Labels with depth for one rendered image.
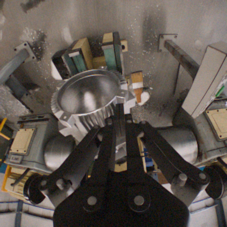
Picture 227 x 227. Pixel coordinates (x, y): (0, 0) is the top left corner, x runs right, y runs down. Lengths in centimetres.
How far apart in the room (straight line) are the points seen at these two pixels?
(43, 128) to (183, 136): 79
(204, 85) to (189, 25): 28
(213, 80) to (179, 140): 38
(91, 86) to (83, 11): 24
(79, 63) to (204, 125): 63
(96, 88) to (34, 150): 53
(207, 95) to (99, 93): 30
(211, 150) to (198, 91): 40
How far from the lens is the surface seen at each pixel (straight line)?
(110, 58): 32
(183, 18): 47
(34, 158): 71
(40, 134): 75
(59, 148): 63
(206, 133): 64
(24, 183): 80
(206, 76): 25
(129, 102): 26
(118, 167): 72
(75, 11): 42
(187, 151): 58
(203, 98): 27
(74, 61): 34
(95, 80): 34
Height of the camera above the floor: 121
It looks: 37 degrees down
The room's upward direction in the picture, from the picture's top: 179 degrees clockwise
